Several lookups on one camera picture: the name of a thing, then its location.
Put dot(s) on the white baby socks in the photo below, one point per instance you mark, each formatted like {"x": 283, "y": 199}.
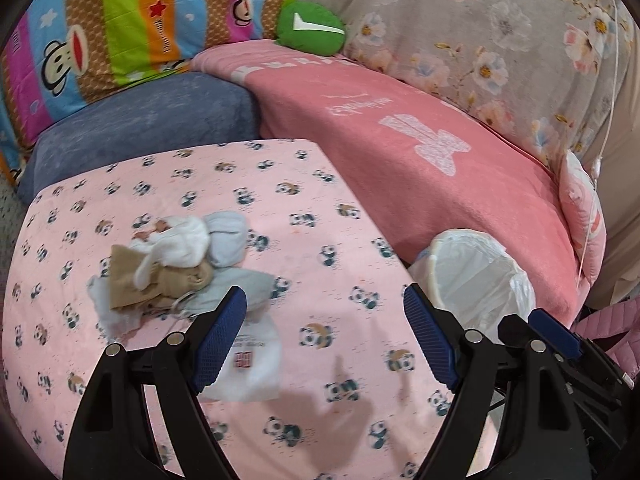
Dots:
{"x": 185, "y": 245}

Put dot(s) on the pink panda print cloth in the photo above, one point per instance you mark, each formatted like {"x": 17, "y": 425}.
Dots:
{"x": 310, "y": 260}

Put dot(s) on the white cloth with label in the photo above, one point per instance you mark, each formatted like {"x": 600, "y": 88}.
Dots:
{"x": 257, "y": 360}

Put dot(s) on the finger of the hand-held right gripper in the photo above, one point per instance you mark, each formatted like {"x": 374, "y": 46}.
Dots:
{"x": 555, "y": 332}

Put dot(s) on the balled grey sock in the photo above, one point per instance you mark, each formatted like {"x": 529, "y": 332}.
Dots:
{"x": 227, "y": 240}

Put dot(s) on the pink quilted bag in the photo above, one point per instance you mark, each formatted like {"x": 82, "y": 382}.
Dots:
{"x": 612, "y": 322}

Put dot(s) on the blue-grey cushion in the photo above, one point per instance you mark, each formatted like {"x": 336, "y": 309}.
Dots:
{"x": 150, "y": 120}

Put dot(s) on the light grey cloth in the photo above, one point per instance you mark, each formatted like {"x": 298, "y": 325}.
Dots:
{"x": 245, "y": 285}

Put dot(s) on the pink pillow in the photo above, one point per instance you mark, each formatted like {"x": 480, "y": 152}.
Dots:
{"x": 580, "y": 200}

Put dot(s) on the grey floral sheet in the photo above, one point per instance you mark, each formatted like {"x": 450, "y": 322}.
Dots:
{"x": 450, "y": 25}

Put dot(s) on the green plush pillow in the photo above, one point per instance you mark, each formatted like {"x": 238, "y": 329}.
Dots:
{"x": 310, "y": 27}

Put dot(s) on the pink blanket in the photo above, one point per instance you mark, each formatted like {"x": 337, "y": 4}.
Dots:
{"x": 400, "y": 150}

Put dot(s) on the colourful striped monkey print blanket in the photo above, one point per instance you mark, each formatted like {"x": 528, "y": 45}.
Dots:
{"x": 125, "y": 15}

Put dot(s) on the brown cloth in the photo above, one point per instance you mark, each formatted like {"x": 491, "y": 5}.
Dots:
{"x": 125, "y": 275}

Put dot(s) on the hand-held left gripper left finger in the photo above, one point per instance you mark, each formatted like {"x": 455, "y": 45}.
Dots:
{"x": 220, "y": 340}

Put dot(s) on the waste bin with white liner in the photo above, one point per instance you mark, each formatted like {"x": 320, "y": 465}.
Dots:
{"x": 475, "y": 275}

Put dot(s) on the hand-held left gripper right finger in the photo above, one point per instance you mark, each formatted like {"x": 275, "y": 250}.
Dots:
{"x": 430, "y": 340}

